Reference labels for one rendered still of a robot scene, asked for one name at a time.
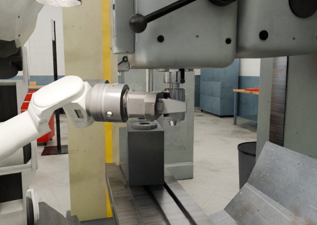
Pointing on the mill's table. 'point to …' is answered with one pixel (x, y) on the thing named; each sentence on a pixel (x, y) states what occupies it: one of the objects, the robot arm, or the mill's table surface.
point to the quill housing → (184, 31)
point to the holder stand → (145, 152)
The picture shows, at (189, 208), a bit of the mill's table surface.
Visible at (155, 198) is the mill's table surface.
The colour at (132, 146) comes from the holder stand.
